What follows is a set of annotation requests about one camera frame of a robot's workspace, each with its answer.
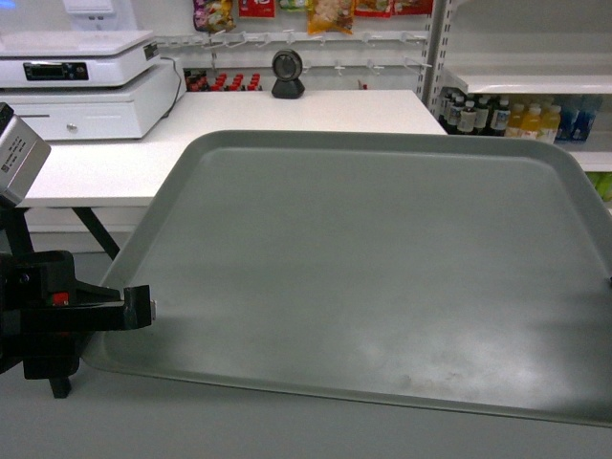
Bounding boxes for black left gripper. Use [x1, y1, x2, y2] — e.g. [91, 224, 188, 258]
[1, 251, 157, 381]

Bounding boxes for grey rectangular serving tray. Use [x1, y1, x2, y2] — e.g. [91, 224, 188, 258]
[85, 131, 611, 426]

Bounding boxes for white checkout table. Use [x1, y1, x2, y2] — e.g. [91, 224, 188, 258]
[16, 89, 448, 400]

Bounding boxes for white cash drawer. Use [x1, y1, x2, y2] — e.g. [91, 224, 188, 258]
[1, 58, 186, 141]

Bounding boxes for white cash register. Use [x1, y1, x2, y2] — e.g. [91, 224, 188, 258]
[1, 1, 160, 89]

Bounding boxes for black round barcode scanner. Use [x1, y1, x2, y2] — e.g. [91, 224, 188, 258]
[272, 49, 305, 99]

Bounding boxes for purple snack bag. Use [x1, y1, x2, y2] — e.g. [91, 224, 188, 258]
[192, 0, 235, 33]

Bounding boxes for red snack bag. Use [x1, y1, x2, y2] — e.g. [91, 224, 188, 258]
[238, 0, 275, 19]

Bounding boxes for yellow snack bag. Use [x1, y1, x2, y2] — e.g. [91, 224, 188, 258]
[307, 0, 354, 35]

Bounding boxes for white store shelf unit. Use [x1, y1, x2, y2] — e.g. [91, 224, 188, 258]
[139, 1, 611, 178]

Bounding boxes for black power cable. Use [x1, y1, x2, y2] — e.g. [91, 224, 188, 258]
[160, 55, 184, 119]

